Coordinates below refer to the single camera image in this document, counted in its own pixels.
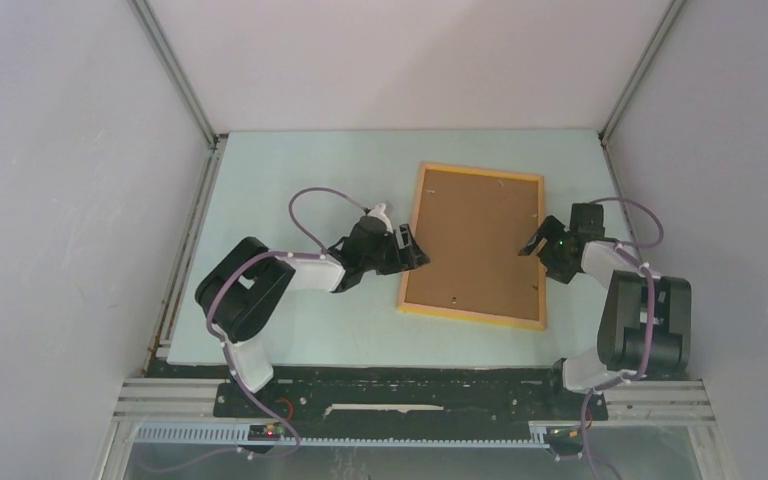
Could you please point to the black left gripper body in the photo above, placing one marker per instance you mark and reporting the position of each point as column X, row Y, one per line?
column 386, row 260

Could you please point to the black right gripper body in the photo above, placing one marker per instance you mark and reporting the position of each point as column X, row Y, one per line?
column 560, row 268

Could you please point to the yellow wooden picture frame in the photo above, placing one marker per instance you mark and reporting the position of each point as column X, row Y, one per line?
column 470, row 318

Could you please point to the brown cardboard backing board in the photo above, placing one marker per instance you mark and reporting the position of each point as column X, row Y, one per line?
column 477, row 238

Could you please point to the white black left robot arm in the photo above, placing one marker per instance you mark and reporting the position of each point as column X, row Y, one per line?
column 239, row 296

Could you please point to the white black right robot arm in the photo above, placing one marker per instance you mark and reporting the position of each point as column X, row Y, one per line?
column 645, row 326

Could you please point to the small circuit board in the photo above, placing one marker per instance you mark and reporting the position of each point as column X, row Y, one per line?
column 263, row 433

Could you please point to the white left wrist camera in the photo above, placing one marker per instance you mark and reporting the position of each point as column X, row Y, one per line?
column 381, row 212

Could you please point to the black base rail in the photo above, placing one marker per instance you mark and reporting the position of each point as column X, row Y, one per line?
column 413, row 404

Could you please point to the right aluminium corner post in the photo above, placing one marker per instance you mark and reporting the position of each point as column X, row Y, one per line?
column 647, row 59

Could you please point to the aluminium corner post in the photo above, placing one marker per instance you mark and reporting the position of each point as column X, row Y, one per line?
column 159, row 41
column 647, row 59

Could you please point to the left aluminium corner post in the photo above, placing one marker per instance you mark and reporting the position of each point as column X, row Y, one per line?
column 159, row 41

